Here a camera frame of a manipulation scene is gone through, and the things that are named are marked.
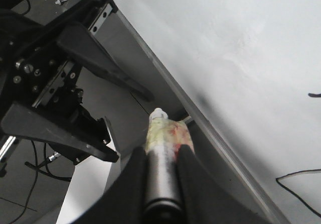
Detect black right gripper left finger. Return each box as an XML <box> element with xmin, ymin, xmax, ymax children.
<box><xmin>72</xmin><ymin>147</ymin><xmax>146</xmax><ymax>224</ymax></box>

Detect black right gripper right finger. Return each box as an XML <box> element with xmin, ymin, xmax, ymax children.
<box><xmin>177</xmin><ymin>145</ymin><xmax>268</xmax><ymax>223</ymax></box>

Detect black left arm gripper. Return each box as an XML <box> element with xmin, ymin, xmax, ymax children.
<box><xmin>1</xmin><ymin>0</ymin><xmax>154</xmax><ymax>164</ymax></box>

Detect white whiteboard marker with tape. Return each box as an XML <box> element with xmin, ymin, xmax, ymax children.
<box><xmin>144</xmin><ymin>107</ymin><xmax>194</xmax><ymax>218</ymax></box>

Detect white whiteboard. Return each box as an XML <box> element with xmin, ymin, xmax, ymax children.
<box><xmin>115</xmin><ymin>0</ymin><xmax>320</xmax><ymax>223</ymax></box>

